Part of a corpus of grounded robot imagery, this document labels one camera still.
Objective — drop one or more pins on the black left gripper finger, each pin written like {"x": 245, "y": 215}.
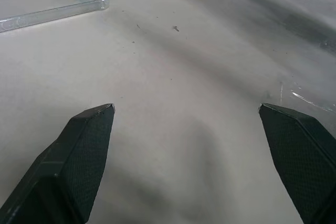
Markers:
{"x": 302, "y": 155}
{"x": 73, "y": 166}

